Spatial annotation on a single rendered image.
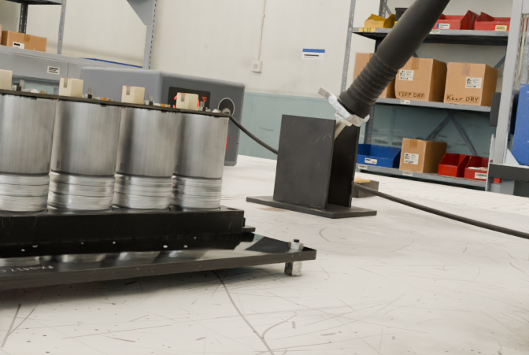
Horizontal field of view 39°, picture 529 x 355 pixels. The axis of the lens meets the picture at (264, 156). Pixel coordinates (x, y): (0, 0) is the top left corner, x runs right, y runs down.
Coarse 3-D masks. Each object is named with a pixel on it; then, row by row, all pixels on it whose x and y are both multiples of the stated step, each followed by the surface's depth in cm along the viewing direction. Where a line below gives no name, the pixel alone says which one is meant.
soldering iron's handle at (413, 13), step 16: (416, 0) 49; (432, 0) 48; (448, 0) 49; (416, 16) 49; (432, 16) 49; (400, 32) 50; (416, 32) 49; (384, 48) 50; (400, 48) 50; (416, 48) 50; (368, 64) 51; (384, 64) 50; (400, 64) 50; (368, 80) 51; (384, 80) 51; (352, 96) 52; (368, 96) 51; (368, 112) 52
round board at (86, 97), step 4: (60, 96) 27; (64, 96) 27; (68, 96) 27; (84, 96) 27; (88, 96) 27; (92, 96) 28; (76, 100) 27; (80, 100) 27; (84, 100) 27; (88, 100) 27; (92, 100) 27; (96, 100) 27; (100, 100) 27; (104, 100) 27; (108, 100) 28; (112, 100) 28; (112, 104) 28; (116, 104) 28; (120, 104) 28
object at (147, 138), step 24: (120, 120) 30; (144, 120) 29; (168, 120) 30; (120, 144) 30; (144, 144) 29; (168, 144) 30; (120, 168) 30; (144, 168) 29; (168, 168) 30; (120, 192) 30; (144, 192) 29; (168, 192) 30
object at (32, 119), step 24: (0, 96) 25; (24, 96) 25; (0, 120) 25; (24, 120) 25; (48, 120) 26; (0, 144) 25; (24, 144) 25; (48, 144) 26; (0, 168) 25; (24, 168) 25; (48, 168) 26; (0, 192) 25; (24, 192) 26; (48, 192) 27
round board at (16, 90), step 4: (12, 88) 25; (16, 88) 25; (20, 88) 26; (0, 92) 25; (4, 92) 25; (8, 92) 25; (12, 92) 25; (16, 92) 25; (20, 92) 25; (24, 92) 25; (28, 92) 25; (32, 92) 25; (40, 92) 26; (44, 92) 26; (36, 96) 25; (40, 96) 26; (44, 96) 26; (48, 96) 26; (52, 96) 26; (56, 96) 26
